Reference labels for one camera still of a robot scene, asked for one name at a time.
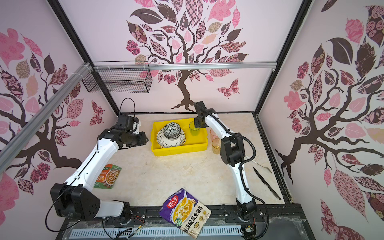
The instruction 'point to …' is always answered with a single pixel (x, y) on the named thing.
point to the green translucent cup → (194, 131)
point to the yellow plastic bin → (194, 143)
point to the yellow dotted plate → (170, 143)
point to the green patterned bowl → (172, 130)
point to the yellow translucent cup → (216, 144)
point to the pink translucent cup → (213, 135)
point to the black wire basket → (119, 76)
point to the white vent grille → (142, 232)
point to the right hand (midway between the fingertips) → (200, 122)
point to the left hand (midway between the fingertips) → (145, 142)
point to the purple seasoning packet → (182, 210)
